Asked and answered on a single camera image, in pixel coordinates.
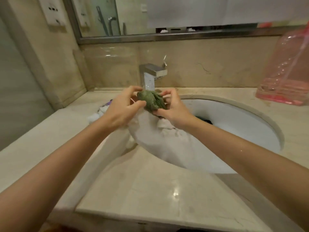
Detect green cloth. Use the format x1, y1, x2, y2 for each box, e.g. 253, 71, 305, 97
137, 90, 167, 113

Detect person's right forearm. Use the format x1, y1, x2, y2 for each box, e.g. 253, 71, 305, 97
185, 116, 309, 230

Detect white wall socket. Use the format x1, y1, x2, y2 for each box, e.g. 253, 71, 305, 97
37, 0, 66, 28

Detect dark sink drain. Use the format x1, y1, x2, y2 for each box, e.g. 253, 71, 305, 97
195, 116, 213, 125

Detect white cloth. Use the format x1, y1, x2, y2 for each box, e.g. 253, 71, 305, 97
127, 111, 195, 168

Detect pink transparent plastic jug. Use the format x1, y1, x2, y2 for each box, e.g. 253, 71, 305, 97
255, 21, 309, 106

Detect white oval sink basin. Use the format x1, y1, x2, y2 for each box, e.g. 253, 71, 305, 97
129, 95, 285, 175

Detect person's left hand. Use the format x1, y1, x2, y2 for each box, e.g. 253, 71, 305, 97
100, 86, 147, 131

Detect person's left forearm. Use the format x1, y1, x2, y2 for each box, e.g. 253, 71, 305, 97
0, 116, 114, 232

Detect metal framed wall mirror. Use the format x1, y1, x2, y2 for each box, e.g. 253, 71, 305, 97
62, 0, 309, 45

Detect white and purple bundle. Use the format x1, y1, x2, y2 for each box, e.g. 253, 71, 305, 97
87, 99, 114, 124

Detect person's right hand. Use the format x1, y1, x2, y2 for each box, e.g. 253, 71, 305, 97
153, 88, 194, 131

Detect chrome square faucet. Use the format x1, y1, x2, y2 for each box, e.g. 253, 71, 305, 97
139, 62, 168, 92

